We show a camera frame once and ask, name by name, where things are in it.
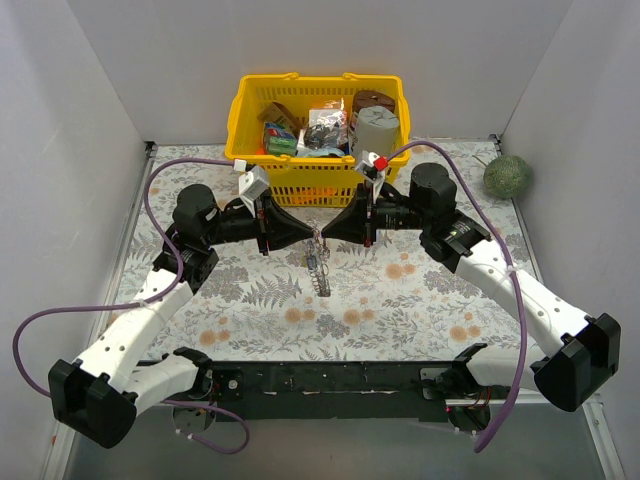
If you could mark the floral table mat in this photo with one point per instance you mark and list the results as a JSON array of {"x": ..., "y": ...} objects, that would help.
[{"x": 388, "y": 302}]

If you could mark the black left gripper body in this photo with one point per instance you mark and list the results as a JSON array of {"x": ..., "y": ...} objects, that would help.
[{"x": 265, "y": 225}]

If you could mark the brown round box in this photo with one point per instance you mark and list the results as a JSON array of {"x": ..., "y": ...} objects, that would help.
[{"x": 371, "y": 98}]

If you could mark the grey paper roll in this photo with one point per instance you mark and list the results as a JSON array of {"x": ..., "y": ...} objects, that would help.
[{"x": 375, "y": 131}]

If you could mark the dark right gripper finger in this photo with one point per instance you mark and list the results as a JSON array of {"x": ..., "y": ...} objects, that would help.
[
  {"x": 355, "y": 210},
  {"x": 346, "y": 231}
]

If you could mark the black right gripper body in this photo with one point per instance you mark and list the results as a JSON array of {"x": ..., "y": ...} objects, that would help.
[{"x": 370, "y": 220}]

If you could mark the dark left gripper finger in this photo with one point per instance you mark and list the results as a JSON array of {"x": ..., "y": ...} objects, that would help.
[
  {"x": 283, "y": 236},
  {"x": 280, "y": 221}
]

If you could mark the black base bar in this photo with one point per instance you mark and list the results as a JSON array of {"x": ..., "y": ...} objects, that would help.
[{"x": 335, "y": 390}]

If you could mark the green yarn ball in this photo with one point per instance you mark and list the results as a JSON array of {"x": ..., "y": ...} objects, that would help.
[{"x": 507, "y": 176}]

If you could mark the yellow plastic basket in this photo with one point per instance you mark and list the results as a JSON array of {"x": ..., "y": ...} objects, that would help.
[{"x": 300, "y": 181}]

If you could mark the green small box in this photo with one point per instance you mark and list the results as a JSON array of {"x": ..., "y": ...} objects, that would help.
[{"x": 278, "y": 140}]

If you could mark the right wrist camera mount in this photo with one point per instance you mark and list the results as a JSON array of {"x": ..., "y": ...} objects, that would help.
[{"x": 372, "y": 168}]

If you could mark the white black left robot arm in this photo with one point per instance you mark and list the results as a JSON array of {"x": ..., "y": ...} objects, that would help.
[{"x": 105, "y": 388}]

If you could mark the clear bag of small items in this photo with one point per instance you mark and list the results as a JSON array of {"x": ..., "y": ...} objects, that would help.
[{"x": 325, "y": 133}]

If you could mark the brown cardboard packet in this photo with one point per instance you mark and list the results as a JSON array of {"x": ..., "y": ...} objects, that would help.
[{"x": 277, "y": 113}]

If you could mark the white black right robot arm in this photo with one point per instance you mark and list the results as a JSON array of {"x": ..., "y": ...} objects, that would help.
[{"x": 573, "y": 353}]

